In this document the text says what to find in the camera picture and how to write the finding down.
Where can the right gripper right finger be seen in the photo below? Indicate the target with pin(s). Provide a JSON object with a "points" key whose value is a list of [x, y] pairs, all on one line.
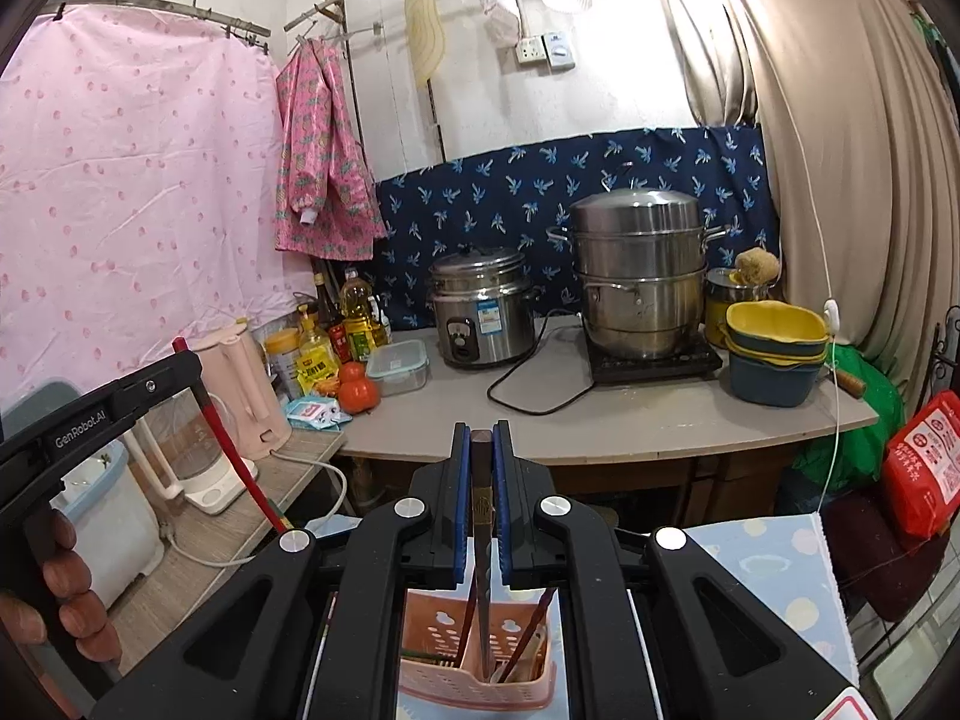
{"points": [[502, 469]]}

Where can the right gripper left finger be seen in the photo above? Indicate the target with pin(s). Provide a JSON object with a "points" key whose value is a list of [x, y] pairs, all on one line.
{"points": [[460, 459]]}

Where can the dark brown chopstick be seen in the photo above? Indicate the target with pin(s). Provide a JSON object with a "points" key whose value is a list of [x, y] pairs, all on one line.
{"points": [[535, 619]]}

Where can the red chopstick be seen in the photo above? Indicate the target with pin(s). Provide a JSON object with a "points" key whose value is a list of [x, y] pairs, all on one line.
{"points": [[232, 449]]}

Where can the white ceramic spoon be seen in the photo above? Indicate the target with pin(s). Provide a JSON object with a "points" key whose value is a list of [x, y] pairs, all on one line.
{"points": [[525, 664]]}

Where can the green chopstick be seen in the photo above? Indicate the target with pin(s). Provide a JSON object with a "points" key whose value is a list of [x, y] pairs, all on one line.
{"points": [[428, 658]]}

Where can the left hand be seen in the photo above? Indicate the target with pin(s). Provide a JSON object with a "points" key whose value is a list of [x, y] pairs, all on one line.
{"points": [[81, 611]]}

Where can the dish drainer box with lid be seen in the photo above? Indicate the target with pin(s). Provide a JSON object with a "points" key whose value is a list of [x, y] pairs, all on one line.
{"points": [[117, 531]]}

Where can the clear food container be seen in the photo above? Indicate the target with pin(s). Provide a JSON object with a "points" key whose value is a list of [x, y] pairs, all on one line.
{"points": [[399, 367]]}

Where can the red tomato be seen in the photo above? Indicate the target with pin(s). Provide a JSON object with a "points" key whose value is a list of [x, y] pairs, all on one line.
{"points": [[357, 392]]}

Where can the blue white snack packet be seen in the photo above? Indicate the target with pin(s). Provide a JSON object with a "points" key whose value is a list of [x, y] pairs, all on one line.
{"points": [[316, 413]]}

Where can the glass kettle white base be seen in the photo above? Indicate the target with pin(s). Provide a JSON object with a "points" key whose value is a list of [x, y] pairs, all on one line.
{"points": [[180, 458]]}

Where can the silver rice cooker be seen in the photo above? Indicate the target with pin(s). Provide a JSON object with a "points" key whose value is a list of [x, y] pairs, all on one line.
{"points": [[481, 302]]}

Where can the yellow label bottle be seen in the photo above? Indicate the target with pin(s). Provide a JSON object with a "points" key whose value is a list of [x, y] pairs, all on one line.
{"points": [[316, 363]]}

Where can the pink perforated utensil holder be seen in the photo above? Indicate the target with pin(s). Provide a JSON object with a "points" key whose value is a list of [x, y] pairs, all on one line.
{"points": [[432, 624]]}

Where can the cooking oil bottle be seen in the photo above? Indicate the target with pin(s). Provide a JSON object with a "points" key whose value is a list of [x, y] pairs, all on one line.
{"points": [[363, 320]]}

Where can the yellow lid tin can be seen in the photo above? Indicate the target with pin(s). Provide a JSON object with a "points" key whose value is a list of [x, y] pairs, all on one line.
{"points": [[282, 350]]}

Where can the pink electric kettle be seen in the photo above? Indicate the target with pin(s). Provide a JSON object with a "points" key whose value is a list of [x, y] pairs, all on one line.
{"points": [[233, 369]]}

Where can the black induction cooker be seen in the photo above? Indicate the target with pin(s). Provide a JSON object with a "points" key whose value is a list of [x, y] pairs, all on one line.
{"points": [[694, 357]]}

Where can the stainless steel steamer pot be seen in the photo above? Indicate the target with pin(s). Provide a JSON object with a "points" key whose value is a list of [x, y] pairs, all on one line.
{"points": [[641, 259]]}

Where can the navy floral cloth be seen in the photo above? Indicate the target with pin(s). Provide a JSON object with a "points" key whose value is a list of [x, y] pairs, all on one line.
{"points": [[509, 197]]}

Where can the pink dotted curtain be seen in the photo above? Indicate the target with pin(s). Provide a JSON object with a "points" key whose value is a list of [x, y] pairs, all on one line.
{"points": [[139, 158]]}

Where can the stacked yellow blue basins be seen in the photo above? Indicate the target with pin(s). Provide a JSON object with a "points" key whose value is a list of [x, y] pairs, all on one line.
{"points": [[776, 352]]}

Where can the blue patterned tablecloth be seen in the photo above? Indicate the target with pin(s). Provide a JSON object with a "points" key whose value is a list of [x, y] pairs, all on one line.
{"points": [[783, 561]]}

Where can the pink floral garment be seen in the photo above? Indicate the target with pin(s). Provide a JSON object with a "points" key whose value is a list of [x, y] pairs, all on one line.
{"points": [[326, 203]]}

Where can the loofah sponge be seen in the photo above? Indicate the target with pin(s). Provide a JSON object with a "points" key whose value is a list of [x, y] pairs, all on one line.
{"points": [[756, 267]]}

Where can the red plastic bag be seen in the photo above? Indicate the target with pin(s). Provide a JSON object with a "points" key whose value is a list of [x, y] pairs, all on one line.
{"points": [[920, 473]]}

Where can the beige curtain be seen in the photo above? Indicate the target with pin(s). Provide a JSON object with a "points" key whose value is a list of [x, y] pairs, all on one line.
{"points": [[861, 149]]}

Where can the white wall socket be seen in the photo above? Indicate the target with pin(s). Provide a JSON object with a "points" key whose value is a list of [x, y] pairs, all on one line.
{"points": [[551, 50]]}

